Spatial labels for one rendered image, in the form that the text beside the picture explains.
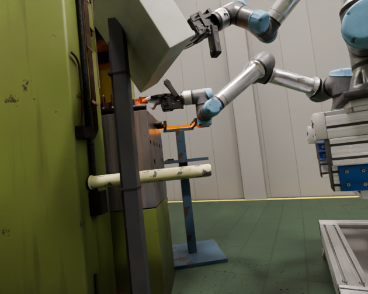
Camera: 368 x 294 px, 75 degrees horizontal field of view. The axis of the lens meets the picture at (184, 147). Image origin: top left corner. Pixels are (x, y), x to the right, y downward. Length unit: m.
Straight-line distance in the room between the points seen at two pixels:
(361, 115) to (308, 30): 3.24
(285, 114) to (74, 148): 3.25
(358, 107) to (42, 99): 1.04
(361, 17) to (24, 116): 1.07
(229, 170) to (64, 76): 3.23
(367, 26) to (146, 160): 0.88
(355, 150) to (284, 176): 2.88
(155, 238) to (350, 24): 1.03
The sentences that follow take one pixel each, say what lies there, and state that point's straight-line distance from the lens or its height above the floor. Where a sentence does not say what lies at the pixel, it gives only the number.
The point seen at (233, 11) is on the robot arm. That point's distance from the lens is 1.07.
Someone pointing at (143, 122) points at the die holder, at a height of 0.86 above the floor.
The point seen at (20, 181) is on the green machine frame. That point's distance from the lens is 0.99.
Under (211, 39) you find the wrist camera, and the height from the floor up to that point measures 1.10.
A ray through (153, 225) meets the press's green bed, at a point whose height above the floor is 0.39.
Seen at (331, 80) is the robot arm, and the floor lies 1.00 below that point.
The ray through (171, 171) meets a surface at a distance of 0.85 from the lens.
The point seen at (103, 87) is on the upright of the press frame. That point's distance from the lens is 1.64.
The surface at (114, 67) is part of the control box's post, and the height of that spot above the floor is 0.94.
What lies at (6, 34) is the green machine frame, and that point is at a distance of 1.13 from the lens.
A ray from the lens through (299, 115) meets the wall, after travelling 3.77.
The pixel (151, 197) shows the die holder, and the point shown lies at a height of 0.52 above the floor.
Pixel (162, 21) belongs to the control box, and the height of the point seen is 0.98.
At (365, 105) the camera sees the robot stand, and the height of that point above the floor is 0.77.
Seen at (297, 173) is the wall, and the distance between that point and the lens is 3.76.
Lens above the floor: 0.66
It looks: 4 degrees up
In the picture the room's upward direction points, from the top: 6 degrees counter-clockwise
